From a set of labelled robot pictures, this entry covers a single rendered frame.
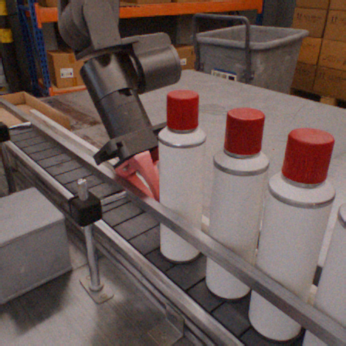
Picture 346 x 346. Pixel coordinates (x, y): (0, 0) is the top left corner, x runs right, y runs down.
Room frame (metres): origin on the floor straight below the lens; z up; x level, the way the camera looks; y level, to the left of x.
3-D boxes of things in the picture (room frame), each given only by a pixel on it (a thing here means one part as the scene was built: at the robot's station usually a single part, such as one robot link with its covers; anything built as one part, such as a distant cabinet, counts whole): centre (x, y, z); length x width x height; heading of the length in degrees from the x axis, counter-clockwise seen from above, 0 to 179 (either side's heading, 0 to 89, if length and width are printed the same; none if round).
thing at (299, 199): (0.25, -0.10, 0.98); 0.05 x 0.05 x 0.20
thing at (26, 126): (0.59, 0.28, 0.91); 0.07 x 0.03 x 0.16; 130
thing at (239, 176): (0.30, -0.07, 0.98); 0.05 x 0.05 x 0.20
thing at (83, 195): (0.36, 0.08, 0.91); 0.07 x 0.03 x 0.16; 130
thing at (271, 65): (2.89, -0.59, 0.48); 0.89 x 0.63 x 0.96; 141
